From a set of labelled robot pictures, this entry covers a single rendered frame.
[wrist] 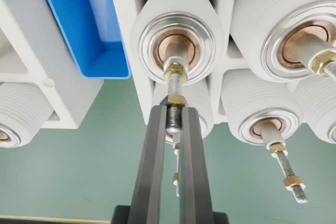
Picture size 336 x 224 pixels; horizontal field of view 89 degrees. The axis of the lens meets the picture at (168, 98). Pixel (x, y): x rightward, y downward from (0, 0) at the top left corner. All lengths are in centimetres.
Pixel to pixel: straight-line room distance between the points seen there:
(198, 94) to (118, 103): 39
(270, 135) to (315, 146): 65
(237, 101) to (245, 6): 12
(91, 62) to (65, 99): 10
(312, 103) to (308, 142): 54
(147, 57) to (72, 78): 26
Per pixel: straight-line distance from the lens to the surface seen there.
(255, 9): 21
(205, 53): 17
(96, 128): 73
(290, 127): 28
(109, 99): 59
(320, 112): 31
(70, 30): 38
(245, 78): 28
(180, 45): 17
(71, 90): 41
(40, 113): 39
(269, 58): 20
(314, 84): 33
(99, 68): 41
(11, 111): 37
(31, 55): 34
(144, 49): 17
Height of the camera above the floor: 41
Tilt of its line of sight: 49 degrees down
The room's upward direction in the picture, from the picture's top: 175 degrees counter-clockwise
